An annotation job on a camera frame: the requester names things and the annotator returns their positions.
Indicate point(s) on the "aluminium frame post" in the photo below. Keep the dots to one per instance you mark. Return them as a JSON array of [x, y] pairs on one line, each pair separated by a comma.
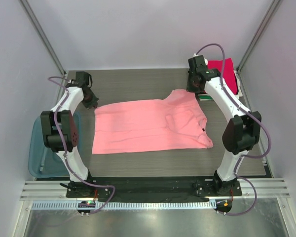
[[275, 4], [39, 30]]

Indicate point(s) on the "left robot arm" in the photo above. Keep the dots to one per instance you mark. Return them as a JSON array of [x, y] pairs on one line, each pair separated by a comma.
[[60, 133]]

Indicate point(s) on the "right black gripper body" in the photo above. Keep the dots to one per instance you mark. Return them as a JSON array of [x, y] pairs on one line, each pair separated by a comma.
[[193, 86]]

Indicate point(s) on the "blue plastic bin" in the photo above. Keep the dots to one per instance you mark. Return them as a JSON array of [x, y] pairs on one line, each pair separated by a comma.
[[42, 161]]

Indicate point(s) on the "folded white t shirt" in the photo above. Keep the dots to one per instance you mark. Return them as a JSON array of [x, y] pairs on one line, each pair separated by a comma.
[[238, 94]]

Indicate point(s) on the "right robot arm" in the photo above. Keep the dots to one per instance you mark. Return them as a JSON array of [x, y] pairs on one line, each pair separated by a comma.
[[242, 130]]

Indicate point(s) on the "left aluminium frame post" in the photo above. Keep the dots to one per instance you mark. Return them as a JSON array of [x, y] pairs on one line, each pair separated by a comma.
[[39, 30]]

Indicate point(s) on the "folded magenta t shirt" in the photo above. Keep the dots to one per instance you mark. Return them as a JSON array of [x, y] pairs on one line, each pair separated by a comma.
[[228, 74]]

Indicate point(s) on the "right aluminium frame post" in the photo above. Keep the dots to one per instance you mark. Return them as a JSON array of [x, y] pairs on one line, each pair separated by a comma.
[[275, 4]]

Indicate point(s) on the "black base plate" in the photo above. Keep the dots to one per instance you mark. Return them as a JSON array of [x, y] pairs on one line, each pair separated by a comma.
[[151, 189]]

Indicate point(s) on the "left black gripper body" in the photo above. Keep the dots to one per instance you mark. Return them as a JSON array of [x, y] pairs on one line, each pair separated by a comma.
[[91, 100]]

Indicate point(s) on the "white slotted cable duct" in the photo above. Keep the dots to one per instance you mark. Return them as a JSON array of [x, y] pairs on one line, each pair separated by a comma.
[[89, 205]]

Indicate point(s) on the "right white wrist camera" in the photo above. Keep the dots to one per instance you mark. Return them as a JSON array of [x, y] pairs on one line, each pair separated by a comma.
[[204, 59]]

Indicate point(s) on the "aluminium front rail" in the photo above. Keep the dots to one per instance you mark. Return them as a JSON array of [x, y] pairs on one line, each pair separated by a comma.
[[50, 190]]

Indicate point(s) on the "folded green t shirt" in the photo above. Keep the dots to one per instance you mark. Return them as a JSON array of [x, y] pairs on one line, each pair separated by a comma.
[[205, 98]]

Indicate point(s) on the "light pink t shirt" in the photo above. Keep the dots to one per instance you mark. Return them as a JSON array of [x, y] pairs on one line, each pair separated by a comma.
[[176, 122]]

